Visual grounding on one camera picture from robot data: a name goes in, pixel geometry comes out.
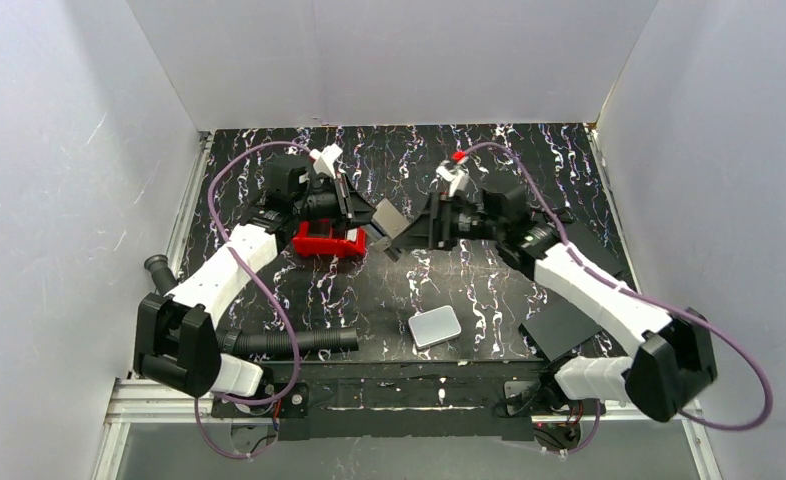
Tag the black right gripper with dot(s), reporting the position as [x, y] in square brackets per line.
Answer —
[441, 220]

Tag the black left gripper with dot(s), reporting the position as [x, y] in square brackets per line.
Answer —
[348, 201]

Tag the grey leather card holder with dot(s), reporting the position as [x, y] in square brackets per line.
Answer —
[386, 224]

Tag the red plastic bin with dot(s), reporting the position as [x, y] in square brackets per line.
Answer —
[321, 238]

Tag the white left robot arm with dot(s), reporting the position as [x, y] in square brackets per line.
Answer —
[176, 342]

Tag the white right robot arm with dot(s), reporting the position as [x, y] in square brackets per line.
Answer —
[668, 360]

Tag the silver metal tin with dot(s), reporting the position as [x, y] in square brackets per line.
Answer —
[433, 327]

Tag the black flat plate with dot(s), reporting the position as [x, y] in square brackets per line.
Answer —
[589, 244]
[557, 328]

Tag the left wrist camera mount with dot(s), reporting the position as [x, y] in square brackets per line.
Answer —
[325, 160]

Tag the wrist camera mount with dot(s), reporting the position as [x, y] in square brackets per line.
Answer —
[454, 174]
[325, 160]

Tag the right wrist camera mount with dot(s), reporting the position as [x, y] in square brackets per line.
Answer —
[454, 174]

